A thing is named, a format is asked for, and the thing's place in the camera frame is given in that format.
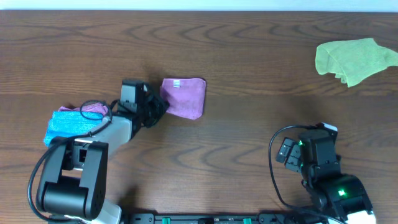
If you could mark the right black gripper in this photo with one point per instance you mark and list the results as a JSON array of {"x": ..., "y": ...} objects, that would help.
[{"x": 291, "y": 162}]

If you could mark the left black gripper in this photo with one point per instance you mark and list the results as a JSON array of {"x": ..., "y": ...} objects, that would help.
[{"x": 152, "y": 109}]

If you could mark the purple cloth with label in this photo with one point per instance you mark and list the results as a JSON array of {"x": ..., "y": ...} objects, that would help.
[{"x": 185, "y": 96}]

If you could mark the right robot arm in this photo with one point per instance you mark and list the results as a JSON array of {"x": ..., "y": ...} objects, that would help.
[{"x": 336, "y": 197}]

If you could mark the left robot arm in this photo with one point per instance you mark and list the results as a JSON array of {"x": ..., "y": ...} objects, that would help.
[{"x": 68, "y": 183}]

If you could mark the folded purple cloth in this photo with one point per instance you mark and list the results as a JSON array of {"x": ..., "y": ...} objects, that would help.
[{"x": 89, "y": 107}]

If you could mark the folded blue cloth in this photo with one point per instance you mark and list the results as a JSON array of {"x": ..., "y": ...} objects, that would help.
[{"x": 70, "y": 123}]

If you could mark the green cloth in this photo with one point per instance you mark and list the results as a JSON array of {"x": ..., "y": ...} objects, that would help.
[{"x": 352, "y": 61}]

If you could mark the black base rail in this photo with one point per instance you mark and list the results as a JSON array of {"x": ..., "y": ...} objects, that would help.
[{"x": 262, "y": 218}]

